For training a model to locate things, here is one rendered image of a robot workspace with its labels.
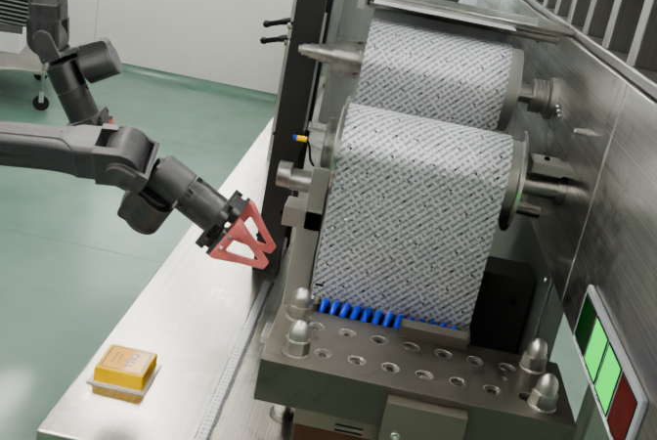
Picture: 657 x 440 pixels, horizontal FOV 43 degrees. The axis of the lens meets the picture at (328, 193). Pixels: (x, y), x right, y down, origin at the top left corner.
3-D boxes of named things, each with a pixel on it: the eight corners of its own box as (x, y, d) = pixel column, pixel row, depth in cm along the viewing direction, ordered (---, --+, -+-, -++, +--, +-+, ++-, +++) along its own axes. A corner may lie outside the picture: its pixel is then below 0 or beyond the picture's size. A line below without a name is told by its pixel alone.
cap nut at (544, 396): (525, 394, 109) (534, 364, 107) (553, 400, 108) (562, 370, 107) (529, 410, 105) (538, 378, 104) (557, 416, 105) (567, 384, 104)
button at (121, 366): (109, 357, 123) (111, 342, 122) (156, 367, 123) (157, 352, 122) (92, 381, 116) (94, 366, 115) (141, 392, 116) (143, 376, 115)
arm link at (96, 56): (43, 27, 155) (27, 34, 146) (100, 6, 153) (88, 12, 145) (70, 88, 158) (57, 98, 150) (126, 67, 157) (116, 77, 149)
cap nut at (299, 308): (286, 308, 119) (292, 280, 117) (312, 314, 119) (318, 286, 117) (283, 320, 115) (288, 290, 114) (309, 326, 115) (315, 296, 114)
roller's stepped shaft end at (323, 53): (298, 56, 146) (301, 37, 145) (332, 63, 146) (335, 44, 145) (295, 59, 143) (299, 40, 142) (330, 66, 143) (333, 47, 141)
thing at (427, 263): (309, 302, 124) (332, 186, 118) (465, 335, 123) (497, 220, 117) (309, 304, 124) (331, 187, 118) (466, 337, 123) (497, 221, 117)
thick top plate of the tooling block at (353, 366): (274, 339, 122) (281, 303, 120) (546, 399, 120) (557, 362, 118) (252, 399, 107) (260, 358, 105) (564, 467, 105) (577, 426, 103)
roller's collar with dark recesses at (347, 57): (331, 69, 148) (338, 33, 146) (365, 76, 147) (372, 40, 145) (328, 76, 142) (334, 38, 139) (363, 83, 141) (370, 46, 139)
